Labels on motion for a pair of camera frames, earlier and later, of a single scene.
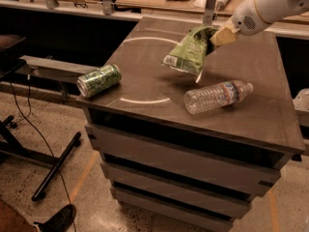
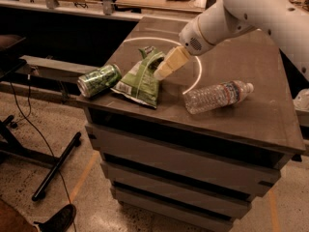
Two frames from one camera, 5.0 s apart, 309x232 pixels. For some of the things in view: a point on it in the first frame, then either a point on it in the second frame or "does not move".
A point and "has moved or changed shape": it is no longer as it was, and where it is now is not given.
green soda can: [98, 79] does not move
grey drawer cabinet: [204, 169] does not move
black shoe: [61, 221] does not move
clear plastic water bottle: [216, 96] does not move
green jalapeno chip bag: [189, 54] has moved or changed shape
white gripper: [247, 19] -> [192, 36]
